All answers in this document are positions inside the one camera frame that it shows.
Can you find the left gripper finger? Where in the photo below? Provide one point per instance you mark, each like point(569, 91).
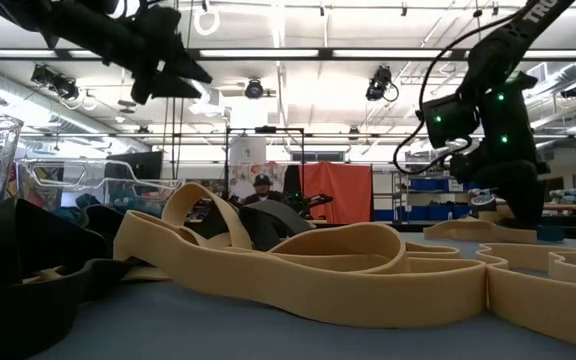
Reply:
point(180, 67)
point(173, 91)

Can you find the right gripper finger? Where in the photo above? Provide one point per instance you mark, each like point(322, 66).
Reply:
point(528, 212)

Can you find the black wide rubber band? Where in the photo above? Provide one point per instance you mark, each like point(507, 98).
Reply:
point(103, 225)
point(43, 240)
point(18, 320)

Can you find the dark grey wide rubber band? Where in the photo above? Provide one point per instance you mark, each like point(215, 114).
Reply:
point(268, 222)

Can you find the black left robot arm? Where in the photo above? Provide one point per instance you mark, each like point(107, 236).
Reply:
point(83, 35)

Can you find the black background robot arm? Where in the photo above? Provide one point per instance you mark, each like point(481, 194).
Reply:
point(313, 201)

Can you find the tan wavy rubber band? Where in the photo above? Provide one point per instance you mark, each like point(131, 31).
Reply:
point(543, 305)

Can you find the tan wide rubber band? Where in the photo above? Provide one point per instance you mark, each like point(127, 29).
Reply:
point(318, 295)
point(188, 192)

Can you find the black overhead light bar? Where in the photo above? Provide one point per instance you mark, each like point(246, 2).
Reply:
point(190, 53)

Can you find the wooden workbench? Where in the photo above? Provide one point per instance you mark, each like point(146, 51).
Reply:
point(568, 207)

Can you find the black ceiling sensor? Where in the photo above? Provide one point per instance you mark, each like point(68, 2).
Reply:
point(127, 104)

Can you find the black ceiling spotlight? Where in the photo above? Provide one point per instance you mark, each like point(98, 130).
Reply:
point(572, 91)
point(58, 85)
point(378, 85)
point(254, 90)

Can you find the black monitor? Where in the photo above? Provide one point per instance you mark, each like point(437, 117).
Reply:
point(138, 165)

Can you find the blue storage bin shelf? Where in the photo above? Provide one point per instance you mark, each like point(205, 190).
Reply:
point(428, 212)

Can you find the white ceiling vent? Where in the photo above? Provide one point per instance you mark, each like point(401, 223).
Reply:
point(538, 75)

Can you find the floral cloth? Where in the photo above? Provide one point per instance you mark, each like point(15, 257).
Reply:
point(240, 180)

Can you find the person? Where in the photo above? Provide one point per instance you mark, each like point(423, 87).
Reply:
point(262, 181)

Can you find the colourful poster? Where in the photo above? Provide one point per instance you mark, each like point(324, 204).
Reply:
point(43, 187)

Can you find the orange cloth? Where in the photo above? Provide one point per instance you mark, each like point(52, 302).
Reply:
point(343, 190)

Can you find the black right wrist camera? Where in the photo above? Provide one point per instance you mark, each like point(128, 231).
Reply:
point(465, 167)

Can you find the black ceiling rail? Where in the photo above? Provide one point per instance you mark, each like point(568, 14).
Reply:
point(193, 135)

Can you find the black stand frame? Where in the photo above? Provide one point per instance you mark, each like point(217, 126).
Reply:
point(265, 130)

